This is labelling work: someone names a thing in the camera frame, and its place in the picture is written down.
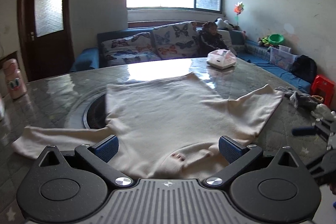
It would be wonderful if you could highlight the colourful pinwheel toy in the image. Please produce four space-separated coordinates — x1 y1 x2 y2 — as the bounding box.
234 2 244 26

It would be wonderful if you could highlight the green plastic bowl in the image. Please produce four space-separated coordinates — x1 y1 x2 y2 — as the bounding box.
268 34 285 46

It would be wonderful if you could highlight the child in dark jacket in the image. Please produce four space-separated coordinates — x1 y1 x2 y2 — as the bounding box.
199 22 237 57

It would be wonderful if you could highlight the blue sofa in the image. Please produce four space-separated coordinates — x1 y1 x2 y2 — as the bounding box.
71 22 313 93

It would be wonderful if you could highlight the cream sweater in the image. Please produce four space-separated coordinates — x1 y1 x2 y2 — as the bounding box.
12 73 284 180

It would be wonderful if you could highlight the white plush toy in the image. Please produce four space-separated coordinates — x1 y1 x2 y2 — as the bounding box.
311 104 336 122

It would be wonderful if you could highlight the grey knitted garment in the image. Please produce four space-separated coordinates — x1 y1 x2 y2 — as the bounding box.
275 86 319 111

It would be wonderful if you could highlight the dark wooden door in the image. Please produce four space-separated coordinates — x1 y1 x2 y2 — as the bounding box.
17 0 75 81

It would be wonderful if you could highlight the right butterfly print cushion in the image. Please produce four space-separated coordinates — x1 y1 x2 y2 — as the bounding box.
152 22 200 60

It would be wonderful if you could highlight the black round induction cooktop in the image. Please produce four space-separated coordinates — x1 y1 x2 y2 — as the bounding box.
83 94 106 129

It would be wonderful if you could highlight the white tissue box on table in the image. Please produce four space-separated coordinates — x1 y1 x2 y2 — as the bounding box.
207 49 237 70

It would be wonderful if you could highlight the butterfly print cushion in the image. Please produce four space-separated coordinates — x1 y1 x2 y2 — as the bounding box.
101 32 161 66
152 22 200 60

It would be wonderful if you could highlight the black bag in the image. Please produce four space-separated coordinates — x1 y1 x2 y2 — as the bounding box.
290 55 317 84

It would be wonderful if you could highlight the pink cartoon face bottle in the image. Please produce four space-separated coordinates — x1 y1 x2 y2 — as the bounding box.
2 59 27 100

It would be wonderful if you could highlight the left butterfly print cushion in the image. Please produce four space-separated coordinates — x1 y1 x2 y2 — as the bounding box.
101 32 161 66

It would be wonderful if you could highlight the red plastic stool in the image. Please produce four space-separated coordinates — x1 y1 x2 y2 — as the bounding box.
310 75 335 107

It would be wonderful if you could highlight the clear plastic storage box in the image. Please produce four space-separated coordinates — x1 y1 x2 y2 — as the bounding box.
270 45 298 72

